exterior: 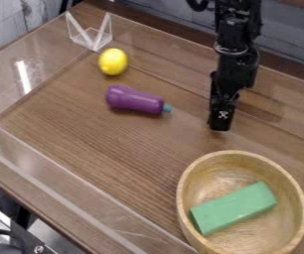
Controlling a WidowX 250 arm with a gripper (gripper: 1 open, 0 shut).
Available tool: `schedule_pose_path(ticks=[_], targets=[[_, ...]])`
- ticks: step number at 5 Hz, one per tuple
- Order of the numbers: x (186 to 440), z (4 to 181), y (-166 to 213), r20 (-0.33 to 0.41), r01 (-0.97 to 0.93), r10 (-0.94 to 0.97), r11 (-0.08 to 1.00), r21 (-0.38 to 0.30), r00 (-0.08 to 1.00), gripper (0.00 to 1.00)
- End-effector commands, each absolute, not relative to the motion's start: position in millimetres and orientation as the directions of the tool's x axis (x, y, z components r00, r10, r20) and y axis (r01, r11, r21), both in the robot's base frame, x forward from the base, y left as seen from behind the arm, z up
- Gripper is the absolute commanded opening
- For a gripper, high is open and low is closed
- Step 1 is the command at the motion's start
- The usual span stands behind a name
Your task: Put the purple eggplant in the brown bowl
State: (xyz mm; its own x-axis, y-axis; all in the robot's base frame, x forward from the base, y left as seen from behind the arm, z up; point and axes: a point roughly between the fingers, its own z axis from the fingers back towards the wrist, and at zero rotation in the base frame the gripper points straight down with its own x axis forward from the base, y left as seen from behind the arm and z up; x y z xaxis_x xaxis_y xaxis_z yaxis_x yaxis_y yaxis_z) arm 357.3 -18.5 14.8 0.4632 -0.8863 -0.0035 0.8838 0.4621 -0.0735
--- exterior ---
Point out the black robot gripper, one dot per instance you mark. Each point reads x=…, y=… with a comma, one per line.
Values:
x=235, y=75

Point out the purple toy eggplant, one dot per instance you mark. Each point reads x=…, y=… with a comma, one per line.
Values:
x=122, y=97

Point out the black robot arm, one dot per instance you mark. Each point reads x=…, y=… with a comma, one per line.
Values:
x=239, y=27

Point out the brown wooden bowl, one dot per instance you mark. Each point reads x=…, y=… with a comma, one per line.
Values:
x=221, y=172

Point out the yellow toy lemon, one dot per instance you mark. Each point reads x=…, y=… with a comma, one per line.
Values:
x=113, y=61

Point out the green rectangular block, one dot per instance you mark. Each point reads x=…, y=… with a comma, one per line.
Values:
x=232, y=208

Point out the clear acrylic corner bracket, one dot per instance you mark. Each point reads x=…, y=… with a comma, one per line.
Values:
x=91, y=38

